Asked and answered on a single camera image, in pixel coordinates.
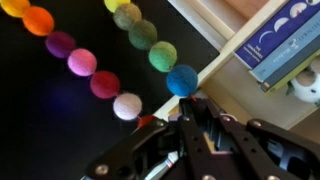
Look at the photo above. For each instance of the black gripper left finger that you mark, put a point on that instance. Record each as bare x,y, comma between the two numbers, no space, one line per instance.
138,154

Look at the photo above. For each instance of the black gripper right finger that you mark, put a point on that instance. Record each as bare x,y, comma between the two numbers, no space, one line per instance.
266,147

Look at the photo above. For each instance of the black computer monitor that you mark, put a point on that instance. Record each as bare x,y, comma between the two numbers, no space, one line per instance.
51,124

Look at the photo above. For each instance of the white plush toy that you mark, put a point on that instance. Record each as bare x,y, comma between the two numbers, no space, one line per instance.
306,85

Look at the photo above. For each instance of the wooden shelf unit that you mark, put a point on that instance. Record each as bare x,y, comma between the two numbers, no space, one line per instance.
226,80

